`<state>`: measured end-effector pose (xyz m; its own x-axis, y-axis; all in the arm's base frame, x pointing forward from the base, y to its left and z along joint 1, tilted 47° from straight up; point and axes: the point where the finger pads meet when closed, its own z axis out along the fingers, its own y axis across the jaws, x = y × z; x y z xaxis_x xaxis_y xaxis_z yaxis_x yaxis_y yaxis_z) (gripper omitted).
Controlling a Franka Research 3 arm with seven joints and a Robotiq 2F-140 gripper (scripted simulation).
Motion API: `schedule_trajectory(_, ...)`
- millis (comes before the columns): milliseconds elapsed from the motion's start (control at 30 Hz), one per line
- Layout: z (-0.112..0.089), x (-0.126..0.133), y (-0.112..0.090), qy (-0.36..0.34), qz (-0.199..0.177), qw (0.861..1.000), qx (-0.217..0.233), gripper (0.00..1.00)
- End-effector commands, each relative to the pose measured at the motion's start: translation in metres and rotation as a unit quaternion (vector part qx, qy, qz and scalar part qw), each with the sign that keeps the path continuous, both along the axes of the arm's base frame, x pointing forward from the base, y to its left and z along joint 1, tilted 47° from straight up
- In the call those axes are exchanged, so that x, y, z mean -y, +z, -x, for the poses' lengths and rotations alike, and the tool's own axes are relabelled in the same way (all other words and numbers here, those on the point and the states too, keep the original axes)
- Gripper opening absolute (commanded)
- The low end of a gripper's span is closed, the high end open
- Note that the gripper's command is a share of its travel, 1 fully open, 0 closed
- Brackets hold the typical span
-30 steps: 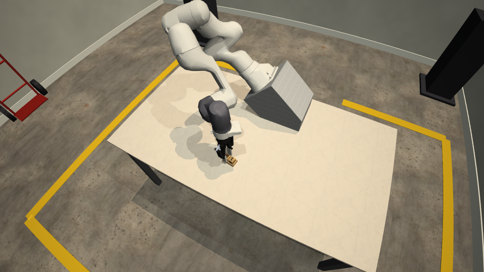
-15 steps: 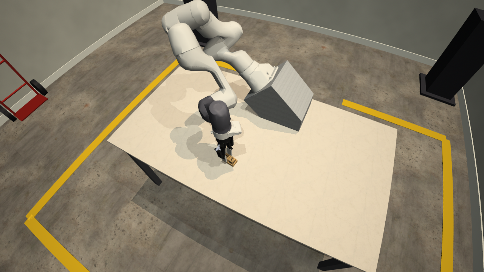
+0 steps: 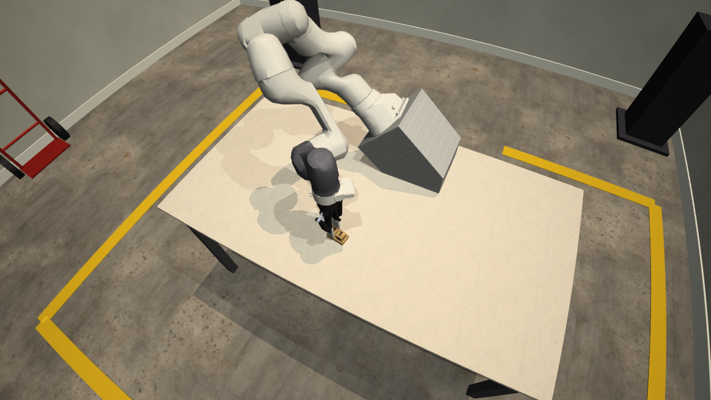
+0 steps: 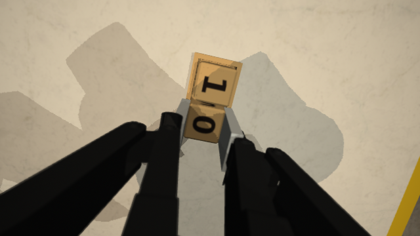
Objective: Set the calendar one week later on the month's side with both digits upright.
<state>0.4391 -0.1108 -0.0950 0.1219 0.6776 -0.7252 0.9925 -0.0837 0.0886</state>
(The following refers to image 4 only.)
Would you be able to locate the tan cube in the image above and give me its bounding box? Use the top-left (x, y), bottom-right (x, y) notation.
top-left (192, 61), bottom-right (238, 107)
top-left (184, 98), bottom-right (225, 144)

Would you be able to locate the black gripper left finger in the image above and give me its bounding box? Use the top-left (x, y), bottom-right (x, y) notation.
top-left (0, 98), bottom-right (191, 236)

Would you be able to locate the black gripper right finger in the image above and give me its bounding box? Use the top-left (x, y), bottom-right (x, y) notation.
top-left (218, 107), bottom-right (371, 236)

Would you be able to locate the brown rectangular tray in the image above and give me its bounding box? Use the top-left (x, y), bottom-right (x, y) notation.
top-left (186, 52), bottom-right (243, 108)

